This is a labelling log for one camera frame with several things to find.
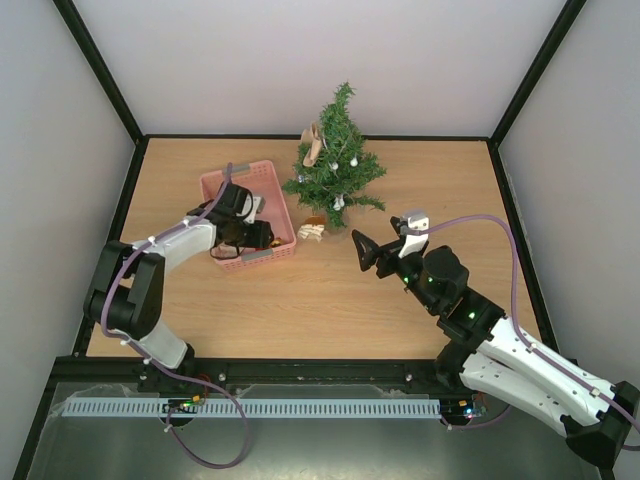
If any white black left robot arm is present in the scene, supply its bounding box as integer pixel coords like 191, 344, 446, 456
83, 180, 274, 370

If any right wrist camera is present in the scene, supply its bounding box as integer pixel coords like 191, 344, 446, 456
390, 209, 430, 259

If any black enclosure frame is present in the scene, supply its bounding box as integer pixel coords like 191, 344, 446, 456
9, 0, 619, 480

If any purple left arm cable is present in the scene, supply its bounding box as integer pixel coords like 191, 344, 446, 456
99, 162, 250, 470

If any wooden tree stump base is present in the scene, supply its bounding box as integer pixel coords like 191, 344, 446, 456
325, 219, 349, 237

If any small green christmas tree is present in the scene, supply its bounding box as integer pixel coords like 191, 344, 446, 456
282, 82, 387, 222

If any pink perforated plastic basket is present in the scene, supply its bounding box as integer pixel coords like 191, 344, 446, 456
191, 160, 296, 272

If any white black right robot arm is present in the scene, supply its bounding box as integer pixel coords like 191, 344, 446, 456
352, 231, 639, 470

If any beige fabric bow ornament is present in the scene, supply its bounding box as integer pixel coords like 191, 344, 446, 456
300, 122, 325, 168

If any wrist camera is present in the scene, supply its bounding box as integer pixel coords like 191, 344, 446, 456
240, 194, 265, 224
390, 209, 430, 259

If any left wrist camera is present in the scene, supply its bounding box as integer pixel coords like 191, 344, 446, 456
240, 194, 265, 224

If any light blue slotted cable duct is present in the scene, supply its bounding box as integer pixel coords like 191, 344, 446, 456
60, 397, 441, 419

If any clear fairy light string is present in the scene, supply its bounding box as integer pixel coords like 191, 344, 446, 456
294, 134, 361, 211

